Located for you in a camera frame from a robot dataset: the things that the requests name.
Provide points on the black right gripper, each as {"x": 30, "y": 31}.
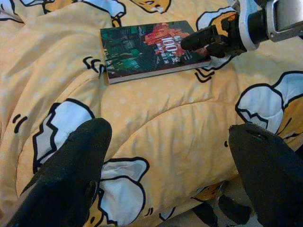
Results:
{"x": 228, "y": 35}

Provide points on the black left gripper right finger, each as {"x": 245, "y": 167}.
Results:
{"x": 272, "y": 179}

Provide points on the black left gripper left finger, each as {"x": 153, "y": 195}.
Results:
{"x": 64, "y": 179}

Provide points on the dark paperback book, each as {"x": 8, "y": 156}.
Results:
{"x": 142, "y": 52}

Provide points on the yellow egg print blanket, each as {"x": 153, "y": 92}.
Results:
{"x": 165, "y": 123}

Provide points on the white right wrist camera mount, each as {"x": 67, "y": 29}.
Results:
{"x": 245, "y": 35}

